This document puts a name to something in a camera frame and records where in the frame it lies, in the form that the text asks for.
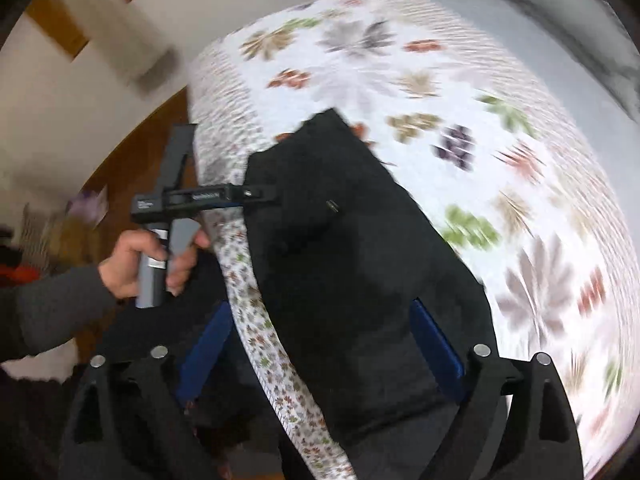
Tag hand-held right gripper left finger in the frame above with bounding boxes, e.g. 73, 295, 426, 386
59, 301, 235, 480

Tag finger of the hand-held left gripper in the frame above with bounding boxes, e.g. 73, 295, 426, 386
227, 185, 280, 207

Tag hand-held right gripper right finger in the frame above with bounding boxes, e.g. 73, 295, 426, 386
409, 299, 584, 480

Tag black pants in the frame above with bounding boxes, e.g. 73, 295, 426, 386
242, 107, 502, 447

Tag person's left forearm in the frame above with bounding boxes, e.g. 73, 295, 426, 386
0, 264, 118, 363

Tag person's left hand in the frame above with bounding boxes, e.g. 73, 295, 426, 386
97, 229, 212, 302

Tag purple patterned object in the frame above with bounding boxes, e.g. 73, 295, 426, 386
64, 186, 110, 228

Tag white rag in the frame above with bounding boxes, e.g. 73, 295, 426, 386
0, 345, 78, 382

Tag red object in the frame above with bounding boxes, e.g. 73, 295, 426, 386
0, 264, 40, 287

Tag floral quilt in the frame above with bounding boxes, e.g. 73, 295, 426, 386
186, 0, 628, 480

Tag blue-grey bed sheet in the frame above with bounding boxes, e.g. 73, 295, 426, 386
450, 0, 637, 128

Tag white wall radiator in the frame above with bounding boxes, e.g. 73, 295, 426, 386
56, 0, 182, 97

